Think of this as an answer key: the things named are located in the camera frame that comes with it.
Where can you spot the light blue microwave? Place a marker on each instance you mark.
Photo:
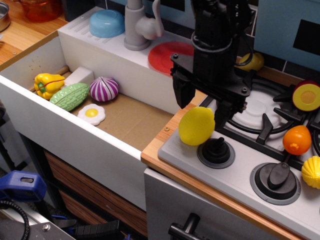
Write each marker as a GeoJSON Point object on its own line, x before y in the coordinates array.
{"type": "Point", "coordinates": [289, 30]}

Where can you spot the grey toy faucet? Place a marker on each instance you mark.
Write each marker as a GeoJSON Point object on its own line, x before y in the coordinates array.
{"type": "Point", "coordinates": [140, 29]}

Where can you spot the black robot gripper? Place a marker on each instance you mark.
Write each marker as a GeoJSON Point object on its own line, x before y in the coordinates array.
{"type": "Point", "coordinates": [210, 70]}

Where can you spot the left black stove knob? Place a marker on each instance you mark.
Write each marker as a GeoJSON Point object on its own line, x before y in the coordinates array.
{"type": "Point", "coordinates": [216, 153]}

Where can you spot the black stove knob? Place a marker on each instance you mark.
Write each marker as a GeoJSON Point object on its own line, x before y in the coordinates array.
{"type": "Point", "coordinates": [275, 183]}
{"type": "Point", "coordinates": [216, 153]}

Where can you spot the red plastic plate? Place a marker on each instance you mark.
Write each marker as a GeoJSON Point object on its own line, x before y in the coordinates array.
{"type": "Point", "coordinates": [159, 58]}

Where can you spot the light blue wall cabinet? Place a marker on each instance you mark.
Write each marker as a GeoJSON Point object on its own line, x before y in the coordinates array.
{"type": "Point", "coordinates": [178, 12]}

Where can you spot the right black stove knob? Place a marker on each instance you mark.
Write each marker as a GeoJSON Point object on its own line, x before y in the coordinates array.
{"type": "Point", "coordinates": [275, 183]}

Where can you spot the light blue plastic bowl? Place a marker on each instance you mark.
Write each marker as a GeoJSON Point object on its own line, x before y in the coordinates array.
{"type": "Point", "coordinates": [107, 23]}

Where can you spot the orange transparent container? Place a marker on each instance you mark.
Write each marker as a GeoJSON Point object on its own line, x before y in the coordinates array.
{"type": "Point", "coordinates": [41, 11]}

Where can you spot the white toy block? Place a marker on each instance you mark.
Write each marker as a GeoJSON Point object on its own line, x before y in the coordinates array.
{"type": "Point", "coordinates": [80, 75]}

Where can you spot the orange toy fruit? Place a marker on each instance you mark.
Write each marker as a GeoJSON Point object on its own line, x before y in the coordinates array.
{"type": "Point", "coordinates": [297, 140]}

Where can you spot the blue clamp handle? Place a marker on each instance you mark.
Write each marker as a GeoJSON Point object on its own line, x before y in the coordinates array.
{"type": "Point", "coordinates": [22, 186]}

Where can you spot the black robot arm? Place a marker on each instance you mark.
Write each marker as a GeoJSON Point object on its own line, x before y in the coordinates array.
{"type": "Point", "coordinates": [219, 25]}

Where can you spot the metal pot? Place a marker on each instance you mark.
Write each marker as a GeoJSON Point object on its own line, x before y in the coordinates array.
{"type": "Point", "coordinates": [5, 20]}

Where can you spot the toy fried egg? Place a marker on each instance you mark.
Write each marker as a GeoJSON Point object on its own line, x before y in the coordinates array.
{"type": "Point", "coordinates": [92, 114]}

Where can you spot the yellow toy bell pepper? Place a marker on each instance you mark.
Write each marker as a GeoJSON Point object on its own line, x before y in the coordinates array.
{"type": "Point", "coordinates": [46, 84]}

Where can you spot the metal oven door handle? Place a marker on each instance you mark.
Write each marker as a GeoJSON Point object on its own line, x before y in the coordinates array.
{"type": "Point", "coordinates": [186, 231]}

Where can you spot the purple striped toy onion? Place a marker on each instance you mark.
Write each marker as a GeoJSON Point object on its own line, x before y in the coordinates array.
{"type": "Point", "coordinates": [103, 89]}

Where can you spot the yellow toy potato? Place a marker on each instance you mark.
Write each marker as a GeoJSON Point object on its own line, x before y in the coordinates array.
{"type": "Point", "coordinates": [256, 63]}

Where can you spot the green toy bitter gourd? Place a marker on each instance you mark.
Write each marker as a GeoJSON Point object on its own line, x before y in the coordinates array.
{"type": "Point", "coordinates": [70, 96]}

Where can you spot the yellow toy lemon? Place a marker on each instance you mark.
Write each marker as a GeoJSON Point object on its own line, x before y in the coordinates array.
{"type": "Point", "coordinates": [196, 126]}

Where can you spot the grey toy stove top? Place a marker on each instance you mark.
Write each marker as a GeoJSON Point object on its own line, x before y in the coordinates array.
{"type": "Point", "coordinates": [301, 217]}

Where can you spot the black stove grate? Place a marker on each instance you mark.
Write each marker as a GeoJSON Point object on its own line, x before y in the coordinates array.
{"type": "Point", "coordinates": [256, 134]}

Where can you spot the white toy sink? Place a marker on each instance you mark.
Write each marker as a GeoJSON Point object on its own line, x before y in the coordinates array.
{"type": "Point", "coordinates": [94, 150]}

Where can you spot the halved toy peach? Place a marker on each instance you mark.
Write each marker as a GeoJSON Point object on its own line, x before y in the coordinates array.
{"type": "Point", "coordinates": [306, 95]}

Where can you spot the yellow toy corn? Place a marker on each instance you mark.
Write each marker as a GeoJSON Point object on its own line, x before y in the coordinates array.
{"type": "Point", "coordinates": [310, 172]}

